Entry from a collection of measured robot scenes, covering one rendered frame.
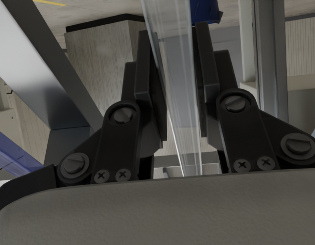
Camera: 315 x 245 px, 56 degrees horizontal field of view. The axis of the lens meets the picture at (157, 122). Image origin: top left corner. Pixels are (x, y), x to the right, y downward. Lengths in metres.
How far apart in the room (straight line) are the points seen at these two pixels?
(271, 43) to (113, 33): 5.04
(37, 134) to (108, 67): 4.98
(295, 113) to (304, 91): 0.05
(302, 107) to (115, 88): 5.01
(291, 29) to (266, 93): 10.01
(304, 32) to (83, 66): 7.05
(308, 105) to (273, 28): 0.22
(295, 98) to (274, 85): 0.15
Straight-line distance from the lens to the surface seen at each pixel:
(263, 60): 0.51
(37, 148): 10.00
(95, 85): 5.80
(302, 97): 0.67
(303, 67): 10.52
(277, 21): 0.51
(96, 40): 5.71
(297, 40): 10.50
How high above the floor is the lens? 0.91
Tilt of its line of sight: 11 degrees up
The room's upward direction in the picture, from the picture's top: 173 degrees clockwise
